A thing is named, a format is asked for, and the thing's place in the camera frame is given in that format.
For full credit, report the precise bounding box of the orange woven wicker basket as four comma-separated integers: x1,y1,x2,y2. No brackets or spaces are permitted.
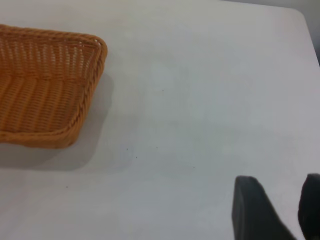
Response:
0,23,109,150

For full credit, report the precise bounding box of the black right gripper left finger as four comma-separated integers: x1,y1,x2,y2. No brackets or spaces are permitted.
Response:
231,175,298,240

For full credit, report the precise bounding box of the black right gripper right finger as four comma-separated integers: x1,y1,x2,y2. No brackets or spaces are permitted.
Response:
296,173,320,240

